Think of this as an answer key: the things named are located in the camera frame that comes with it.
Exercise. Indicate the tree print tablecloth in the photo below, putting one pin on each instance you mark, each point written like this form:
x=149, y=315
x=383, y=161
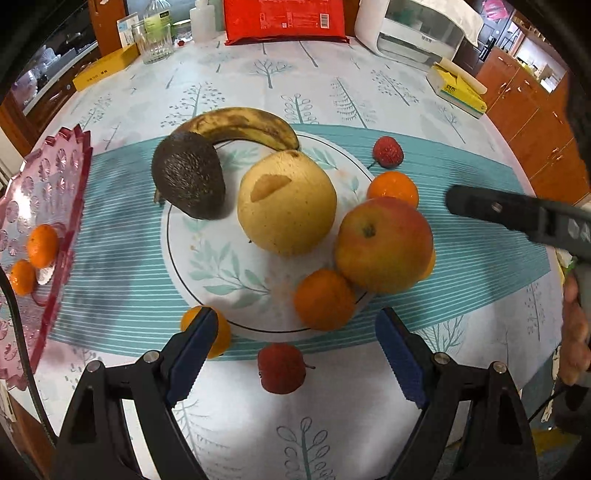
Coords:
x=277, y=78

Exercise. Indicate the white countertop appliance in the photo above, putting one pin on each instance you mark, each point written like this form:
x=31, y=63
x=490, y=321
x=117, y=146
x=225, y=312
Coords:
x=406, y=32

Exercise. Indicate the clear bottle green label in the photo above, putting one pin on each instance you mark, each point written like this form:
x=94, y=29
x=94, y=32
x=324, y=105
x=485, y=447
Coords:
x=158, y=14

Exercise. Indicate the small white carton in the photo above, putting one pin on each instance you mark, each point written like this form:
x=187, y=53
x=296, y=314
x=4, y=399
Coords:
x=128, y=30

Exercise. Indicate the red lychee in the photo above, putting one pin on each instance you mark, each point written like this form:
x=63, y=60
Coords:
x=387, y=151
x=281, y=369

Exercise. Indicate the white plastic bottle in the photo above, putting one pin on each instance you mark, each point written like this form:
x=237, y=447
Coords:
x=203, y=21

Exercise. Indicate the teal striped placemat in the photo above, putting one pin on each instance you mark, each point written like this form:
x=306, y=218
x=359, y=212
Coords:
x=124, y=258

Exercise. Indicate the yellow flat box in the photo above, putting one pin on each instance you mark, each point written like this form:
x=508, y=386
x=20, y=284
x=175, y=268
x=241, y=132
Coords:
x=106, y=67

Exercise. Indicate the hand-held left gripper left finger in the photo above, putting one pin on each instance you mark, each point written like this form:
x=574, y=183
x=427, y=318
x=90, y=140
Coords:
x=194, y=353

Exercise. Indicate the pink plastic fruit tray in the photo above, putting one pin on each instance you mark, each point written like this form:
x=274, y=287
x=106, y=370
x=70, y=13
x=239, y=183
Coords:
x=27, y=194

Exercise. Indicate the clear glass jar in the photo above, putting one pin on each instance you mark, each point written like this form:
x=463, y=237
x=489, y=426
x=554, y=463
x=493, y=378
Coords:
x=154, y=46

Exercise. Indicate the orange tangerine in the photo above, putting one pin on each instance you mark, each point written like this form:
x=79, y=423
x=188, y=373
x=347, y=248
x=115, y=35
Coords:
x=430, y=268
x=220, y=340
x=42, y=246
x=392, y=188
x=323, y=300
x=22, y=278

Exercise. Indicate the spotted yellow banana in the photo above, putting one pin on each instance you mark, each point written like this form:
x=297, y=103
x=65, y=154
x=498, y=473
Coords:
x=240, y=121

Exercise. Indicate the yellow pear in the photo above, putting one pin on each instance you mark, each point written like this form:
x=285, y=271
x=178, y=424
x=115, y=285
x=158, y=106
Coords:
x=288, y=207

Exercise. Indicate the red apple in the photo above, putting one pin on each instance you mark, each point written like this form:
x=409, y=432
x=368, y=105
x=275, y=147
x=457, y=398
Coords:
x=383, y=249

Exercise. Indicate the person's right hand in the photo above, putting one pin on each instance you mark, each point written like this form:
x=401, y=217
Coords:
x=572, y=341

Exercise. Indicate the red plastic packet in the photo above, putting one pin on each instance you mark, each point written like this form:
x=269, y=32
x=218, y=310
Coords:
x=286, y=21

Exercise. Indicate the dark avocado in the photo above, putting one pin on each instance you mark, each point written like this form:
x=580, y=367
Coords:
x=189, y=177

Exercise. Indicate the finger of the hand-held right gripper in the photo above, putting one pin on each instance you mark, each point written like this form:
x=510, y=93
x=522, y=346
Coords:
x=489, y=207

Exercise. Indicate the person's right forearm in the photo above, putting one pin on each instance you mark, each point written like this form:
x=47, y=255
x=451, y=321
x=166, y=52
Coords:
x=577, y=410

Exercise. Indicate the wooden display cabinet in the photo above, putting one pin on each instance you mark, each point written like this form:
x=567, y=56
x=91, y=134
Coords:
x=108, y=23

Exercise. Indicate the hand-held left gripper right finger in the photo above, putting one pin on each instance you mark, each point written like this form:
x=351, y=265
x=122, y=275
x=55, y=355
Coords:
x=401, y=355

